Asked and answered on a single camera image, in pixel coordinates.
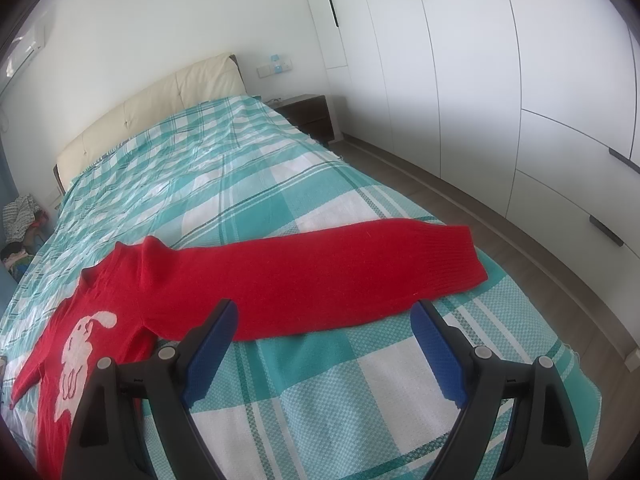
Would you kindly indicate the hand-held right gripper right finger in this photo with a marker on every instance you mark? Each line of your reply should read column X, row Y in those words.
column 440, row 355

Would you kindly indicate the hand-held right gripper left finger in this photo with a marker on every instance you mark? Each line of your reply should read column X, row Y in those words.
column 212, row 355

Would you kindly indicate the red knit sweater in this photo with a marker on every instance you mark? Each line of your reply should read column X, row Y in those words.
column 300, row 285

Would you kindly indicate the colourful clothes pile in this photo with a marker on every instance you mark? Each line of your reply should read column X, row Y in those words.
column 15, row 260

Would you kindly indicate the teal plaid blanket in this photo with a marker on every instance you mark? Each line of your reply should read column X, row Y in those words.
column 250, row 185

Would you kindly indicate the patterned grey cloth pile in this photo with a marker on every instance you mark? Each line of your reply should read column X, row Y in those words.
column 20, row 215

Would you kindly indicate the dark wooden nightstand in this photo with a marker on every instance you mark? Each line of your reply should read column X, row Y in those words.
column 312, row 115

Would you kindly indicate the cream padded headboard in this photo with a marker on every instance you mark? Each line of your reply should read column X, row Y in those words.
column 175, row 85

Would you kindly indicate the white wardrobe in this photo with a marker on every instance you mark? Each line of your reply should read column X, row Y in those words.
column 450, row 60

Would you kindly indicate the white air conditioner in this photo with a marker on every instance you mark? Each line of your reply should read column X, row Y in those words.
column 27, row 45

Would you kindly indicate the white wall switch panel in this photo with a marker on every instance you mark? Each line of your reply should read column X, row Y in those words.
column 280, row 64

